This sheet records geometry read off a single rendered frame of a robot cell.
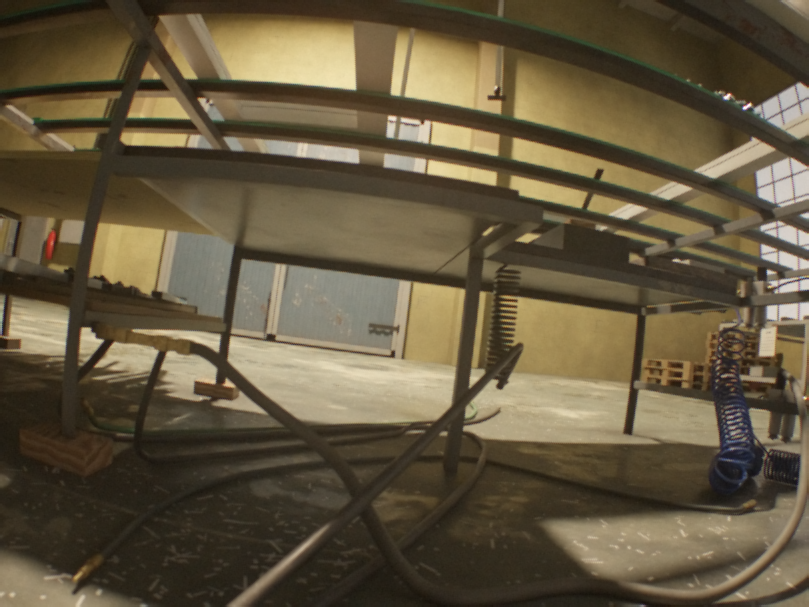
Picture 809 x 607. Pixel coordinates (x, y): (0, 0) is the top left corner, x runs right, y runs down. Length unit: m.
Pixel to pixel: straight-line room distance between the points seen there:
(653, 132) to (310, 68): 6.74
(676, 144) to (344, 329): 7.55
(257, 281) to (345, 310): 1.44
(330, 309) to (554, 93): 5.67
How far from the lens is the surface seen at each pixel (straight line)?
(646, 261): 1.37
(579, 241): 1.33
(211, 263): 7.29
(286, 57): 8.53
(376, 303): 6.82
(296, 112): 1.34
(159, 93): 1.22
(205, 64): 1.12
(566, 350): 7.69
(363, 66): 1.00
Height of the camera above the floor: 0.31
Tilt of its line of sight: 4 degrees up
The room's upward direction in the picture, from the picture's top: 7 degrees clockwise
